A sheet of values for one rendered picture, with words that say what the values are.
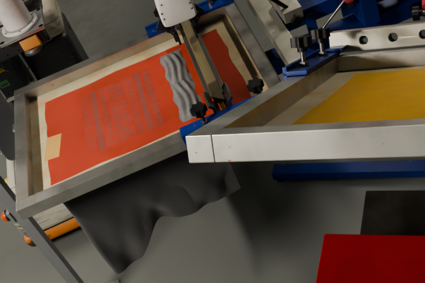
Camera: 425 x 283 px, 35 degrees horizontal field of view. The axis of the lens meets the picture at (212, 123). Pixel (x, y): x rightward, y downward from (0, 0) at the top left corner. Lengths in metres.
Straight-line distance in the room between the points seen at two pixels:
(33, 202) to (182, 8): 0.66
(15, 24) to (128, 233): 0.77
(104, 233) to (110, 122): 0.33
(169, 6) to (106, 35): 2.56
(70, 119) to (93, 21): 2.56
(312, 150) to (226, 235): 2.03
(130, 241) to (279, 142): 1.33
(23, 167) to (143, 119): 0.37
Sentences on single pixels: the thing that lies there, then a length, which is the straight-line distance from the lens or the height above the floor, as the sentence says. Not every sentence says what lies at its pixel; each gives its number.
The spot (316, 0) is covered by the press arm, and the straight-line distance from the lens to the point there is 2.02.
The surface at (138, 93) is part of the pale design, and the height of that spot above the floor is 0.96.
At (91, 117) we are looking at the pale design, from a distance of 2.09.
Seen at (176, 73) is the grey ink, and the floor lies 0.96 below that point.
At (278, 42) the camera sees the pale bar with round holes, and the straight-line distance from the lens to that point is 1.90.
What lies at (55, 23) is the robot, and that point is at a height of 0.85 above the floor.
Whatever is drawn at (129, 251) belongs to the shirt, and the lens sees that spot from 2.18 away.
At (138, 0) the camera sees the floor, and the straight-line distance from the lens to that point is 4.64.
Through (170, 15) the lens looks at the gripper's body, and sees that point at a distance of 1.89.
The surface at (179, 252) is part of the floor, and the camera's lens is 2.88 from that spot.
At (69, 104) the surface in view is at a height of 0.96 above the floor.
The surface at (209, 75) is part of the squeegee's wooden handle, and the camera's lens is 1.84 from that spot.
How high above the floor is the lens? 2.12
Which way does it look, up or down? 39 degrees down
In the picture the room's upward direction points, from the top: 24 degrees counter-clockwise
